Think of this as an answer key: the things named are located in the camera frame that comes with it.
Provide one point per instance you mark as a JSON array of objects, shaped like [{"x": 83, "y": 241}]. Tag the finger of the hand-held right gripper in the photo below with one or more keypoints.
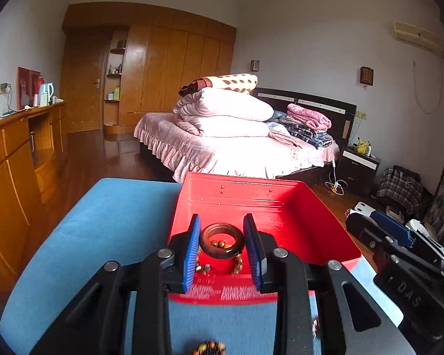
[
  {"x": 359, "y": 227},
  {"x": 392, "y": 229}
]

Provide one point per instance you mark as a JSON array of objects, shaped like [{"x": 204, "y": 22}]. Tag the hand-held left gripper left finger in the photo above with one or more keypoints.
[{"x": 192, "y": 255}]

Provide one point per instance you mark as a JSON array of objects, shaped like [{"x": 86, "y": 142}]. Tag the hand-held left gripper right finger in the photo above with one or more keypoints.
[{"x": 253, "y": 255}]

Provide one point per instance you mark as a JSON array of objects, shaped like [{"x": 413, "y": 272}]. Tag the dark wooden bangle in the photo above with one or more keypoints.
[{"x": 205, "y": 244}]

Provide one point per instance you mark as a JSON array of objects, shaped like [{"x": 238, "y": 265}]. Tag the red tin box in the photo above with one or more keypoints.
[{"x": 299, "y": 222}]

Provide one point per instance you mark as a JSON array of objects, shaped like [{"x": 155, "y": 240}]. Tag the white bathroom scale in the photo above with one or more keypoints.
[{"x": 363, "y": 208}]

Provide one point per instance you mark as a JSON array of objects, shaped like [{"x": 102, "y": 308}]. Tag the dark nightstand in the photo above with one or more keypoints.
[{"x": 359, "y": 173}]

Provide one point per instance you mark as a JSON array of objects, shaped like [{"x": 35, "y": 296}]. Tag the yellow plush toy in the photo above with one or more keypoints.
[{"x": 362, "y": 146}]

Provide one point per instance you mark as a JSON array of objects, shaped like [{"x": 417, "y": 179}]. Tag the blue table cloth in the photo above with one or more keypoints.
[{"x": 96, "y": 229}]

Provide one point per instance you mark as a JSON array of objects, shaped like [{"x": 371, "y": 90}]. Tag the folded plaid clothes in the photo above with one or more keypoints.
[{"x": 312, "y": 137}]

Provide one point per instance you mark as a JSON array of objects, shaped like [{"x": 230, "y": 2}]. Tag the bed with pink bedspread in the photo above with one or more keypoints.
[{"x": 214, "y": 155}]

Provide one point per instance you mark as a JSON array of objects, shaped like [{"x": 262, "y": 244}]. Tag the folded pink blanket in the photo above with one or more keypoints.
[{"x": 307, "y": 114}]

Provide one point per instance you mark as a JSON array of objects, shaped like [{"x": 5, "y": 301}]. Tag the dark wooden headboard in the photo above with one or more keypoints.
[{"x": 318, "y": 102}]

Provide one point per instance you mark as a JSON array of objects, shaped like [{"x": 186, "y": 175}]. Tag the folded pink quilt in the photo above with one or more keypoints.
[{"x": 225, "y": 111}]

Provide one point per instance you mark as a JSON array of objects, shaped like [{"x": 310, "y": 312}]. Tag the spotted cream blanket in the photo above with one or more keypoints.
[{"x": 233, "y": 81}]

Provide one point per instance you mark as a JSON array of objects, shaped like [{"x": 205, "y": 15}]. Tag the wooden wardrobe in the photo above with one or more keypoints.
[{"x": 170, "y": 74}]

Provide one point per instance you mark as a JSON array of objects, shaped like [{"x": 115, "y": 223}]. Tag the wooden sideboard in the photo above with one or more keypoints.
[{"x": 7, "y": 177}]

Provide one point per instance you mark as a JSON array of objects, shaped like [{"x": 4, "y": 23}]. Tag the wooden door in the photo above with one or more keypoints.
[{"x": 81, "y": 81}]

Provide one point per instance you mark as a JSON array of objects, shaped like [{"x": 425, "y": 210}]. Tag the light blue electric kettle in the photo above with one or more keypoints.
[{"x": 47, "y": 94}]

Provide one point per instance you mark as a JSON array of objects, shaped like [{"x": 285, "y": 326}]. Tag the red thermos flask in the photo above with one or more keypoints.
[{"x": 39, "y": 81}]

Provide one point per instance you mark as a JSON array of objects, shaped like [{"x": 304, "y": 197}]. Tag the red framed picture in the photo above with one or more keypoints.
[{"x": 24, "y": 85}]

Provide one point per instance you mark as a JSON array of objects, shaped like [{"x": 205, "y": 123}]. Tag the wooden wall calendar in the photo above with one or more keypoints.
[{"x": 367, "y": 75}]

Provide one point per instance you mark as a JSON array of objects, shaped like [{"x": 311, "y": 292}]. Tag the wall air conditioner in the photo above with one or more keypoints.
[{"x": 418, "y": 37}]

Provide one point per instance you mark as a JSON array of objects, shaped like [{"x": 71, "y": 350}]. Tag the wall socket with charger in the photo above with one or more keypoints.
[{"x": 3, "y": 88}]

